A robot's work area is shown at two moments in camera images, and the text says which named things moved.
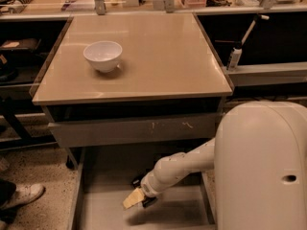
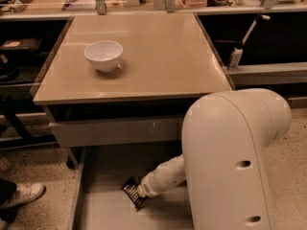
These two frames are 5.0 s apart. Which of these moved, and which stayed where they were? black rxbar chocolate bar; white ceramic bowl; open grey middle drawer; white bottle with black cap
Moved: black rxbar chocolate bar
Stayed: open grey middle drawer; white bottle with black cap; white ceramic bowl
